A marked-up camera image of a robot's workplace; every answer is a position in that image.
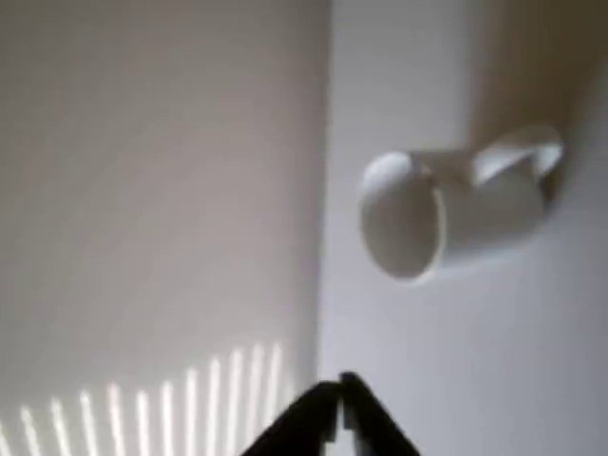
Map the white ceramic mug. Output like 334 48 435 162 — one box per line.
358 125 565 282

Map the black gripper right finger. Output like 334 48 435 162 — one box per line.
338 371 423 456

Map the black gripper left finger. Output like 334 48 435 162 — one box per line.
242 379 344 456

